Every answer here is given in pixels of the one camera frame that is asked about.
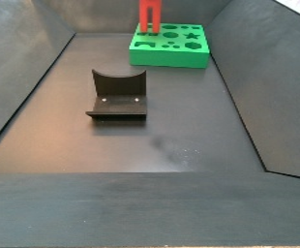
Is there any green foam shape board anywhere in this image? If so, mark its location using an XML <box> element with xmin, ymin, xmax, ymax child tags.
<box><xmin>129</xmin><ymin>23</ymin><xmax>209</xmax><ymax>69</ymax></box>

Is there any black curved holder block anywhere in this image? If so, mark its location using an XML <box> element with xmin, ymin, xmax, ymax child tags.
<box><xmin>85</xmin><ymin>70</ymin><xmax>148</xmax><ymax>118</ymax></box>

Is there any red double-square peg block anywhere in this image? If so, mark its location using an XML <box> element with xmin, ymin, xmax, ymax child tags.
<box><xmin>140</xmin><ymin>0</ymin><xmax>161</xmax><ymax>34</ymax></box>

